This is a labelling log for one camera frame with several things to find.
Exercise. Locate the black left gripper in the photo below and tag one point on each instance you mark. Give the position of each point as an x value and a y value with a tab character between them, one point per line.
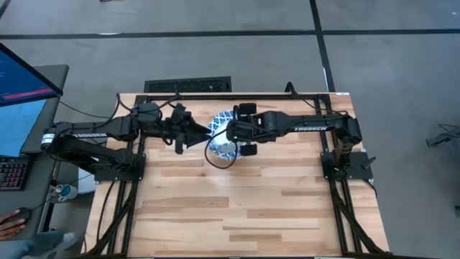
174	129

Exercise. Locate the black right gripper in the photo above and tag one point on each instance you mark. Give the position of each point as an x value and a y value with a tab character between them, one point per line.
251	128

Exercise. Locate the blue patterned paper bowl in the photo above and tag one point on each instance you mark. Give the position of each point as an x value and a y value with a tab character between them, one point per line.
219	124

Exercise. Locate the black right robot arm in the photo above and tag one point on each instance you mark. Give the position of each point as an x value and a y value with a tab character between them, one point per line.
309	126

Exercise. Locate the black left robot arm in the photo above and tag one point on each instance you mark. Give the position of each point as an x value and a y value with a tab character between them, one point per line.
108	131

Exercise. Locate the black floor vent grate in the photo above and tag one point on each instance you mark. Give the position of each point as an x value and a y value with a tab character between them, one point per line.
187	85

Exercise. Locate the white and blue bottle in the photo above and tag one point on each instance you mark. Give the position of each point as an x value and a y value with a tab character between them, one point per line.
66	191

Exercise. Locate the grey desk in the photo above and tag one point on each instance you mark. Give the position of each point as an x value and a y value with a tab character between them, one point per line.
39	180

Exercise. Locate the monitor with light blue screen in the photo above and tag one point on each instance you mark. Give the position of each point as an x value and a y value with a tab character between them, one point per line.
16	126

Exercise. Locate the monitor with dark blue screen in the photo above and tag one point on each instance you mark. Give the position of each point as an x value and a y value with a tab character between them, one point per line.
21	81

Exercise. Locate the black backlit keyboard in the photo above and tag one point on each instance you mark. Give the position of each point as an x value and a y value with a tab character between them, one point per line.
12	174

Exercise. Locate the black computer mouse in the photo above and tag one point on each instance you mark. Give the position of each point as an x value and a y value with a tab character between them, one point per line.
23	214

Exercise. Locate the person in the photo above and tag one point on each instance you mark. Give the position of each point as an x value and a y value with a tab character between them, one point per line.
36	247

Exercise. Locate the person's hand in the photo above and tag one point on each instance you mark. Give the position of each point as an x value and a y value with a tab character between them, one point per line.
10	224

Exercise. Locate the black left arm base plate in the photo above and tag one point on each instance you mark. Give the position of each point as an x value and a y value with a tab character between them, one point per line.
118	175

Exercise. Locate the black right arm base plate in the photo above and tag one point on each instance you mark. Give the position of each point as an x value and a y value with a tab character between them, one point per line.
355	162

